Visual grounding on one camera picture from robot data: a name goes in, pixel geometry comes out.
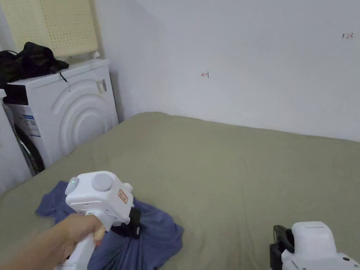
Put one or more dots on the pale yellow perforated foam pad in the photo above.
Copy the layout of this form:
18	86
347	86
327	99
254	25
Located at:
53	25

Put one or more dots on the white washing machine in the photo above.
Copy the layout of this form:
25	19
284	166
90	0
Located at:
70	112

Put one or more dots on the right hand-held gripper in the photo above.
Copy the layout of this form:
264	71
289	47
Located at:
315	247

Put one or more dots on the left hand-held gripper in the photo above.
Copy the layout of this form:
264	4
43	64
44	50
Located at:
97	197

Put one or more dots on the bed with pale green sheet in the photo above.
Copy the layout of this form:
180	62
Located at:
225	174

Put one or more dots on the person's left hand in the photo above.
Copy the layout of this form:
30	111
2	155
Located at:
76	233

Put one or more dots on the dark blue shirt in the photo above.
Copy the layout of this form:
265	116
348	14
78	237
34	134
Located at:
146	242

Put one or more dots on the person's left forearm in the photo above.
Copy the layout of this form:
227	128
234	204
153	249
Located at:
26	250

